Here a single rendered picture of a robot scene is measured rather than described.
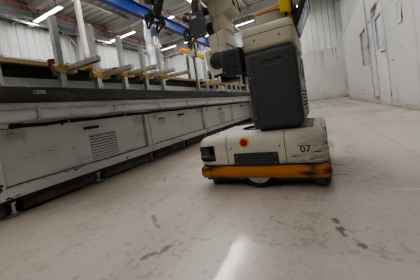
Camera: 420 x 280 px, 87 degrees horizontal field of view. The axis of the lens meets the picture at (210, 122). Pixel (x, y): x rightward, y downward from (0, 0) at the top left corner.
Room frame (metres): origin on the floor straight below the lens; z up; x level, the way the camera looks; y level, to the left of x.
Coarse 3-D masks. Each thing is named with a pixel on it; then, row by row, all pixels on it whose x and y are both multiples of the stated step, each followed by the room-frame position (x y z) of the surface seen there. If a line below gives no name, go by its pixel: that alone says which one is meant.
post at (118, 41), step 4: (116, 36) 1.82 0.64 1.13; (116, 40) 1.82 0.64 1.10; (120, 40) 1.84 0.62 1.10; (116, 44) 1.83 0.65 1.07; (120, 44) 1.83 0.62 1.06; (116, 48) 1.83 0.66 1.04; (120, 48) 1.82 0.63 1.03; (120, 52) 1.82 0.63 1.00; (120, 56) 1.82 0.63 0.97; (120, 60) 1.82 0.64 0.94; (124, 60) 1.85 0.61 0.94; (120, 64) 1.82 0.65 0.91; (124, 64) 1.84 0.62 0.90; (124, 76) 1.82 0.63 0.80; (124, 80) 1.82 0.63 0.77; (124, 84) 1.82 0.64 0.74; (128, 84) 1.84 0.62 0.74
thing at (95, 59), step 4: (92, 56) 1.29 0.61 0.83; (96, 56) 1.28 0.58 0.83; (100, 56) 1.30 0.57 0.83; (84, 60) 1.32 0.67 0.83; (88, 60) 1.31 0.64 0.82; (92, 60) 1.29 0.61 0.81; (96, 60) 1.28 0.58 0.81; (100, 60) 1.30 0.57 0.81; (72, 64) 1.38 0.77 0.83; (76, 64) 1.36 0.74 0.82; (80, 64) 1.35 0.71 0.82; (84, 64) 1.33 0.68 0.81; (88, 64) 1.34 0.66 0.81; (68, 68) 1.40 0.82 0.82; (72, 68) 1.38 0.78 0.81; (76, 68) 1.38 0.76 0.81; (52, 72) 1.47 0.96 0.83; (56, 76) 1.47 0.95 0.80
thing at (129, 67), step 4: (128, 64) 1.51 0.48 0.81; (132, 64) 1.52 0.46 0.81; (116, 68) 1.56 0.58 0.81; (120, 68) 1.54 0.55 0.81; (124, 68) 1.53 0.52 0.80; (128, 68) 1.51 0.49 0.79; (132, 68) 1.52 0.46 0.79; (104, 72) 1.62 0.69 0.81; (108, 72) 1.60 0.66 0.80; (112, 72) 1.58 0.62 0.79; (116, 72) 1.57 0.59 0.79; (120, 72) 1.59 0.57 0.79; (104, 76) 1.63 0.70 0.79; (92, 80) 1.69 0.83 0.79
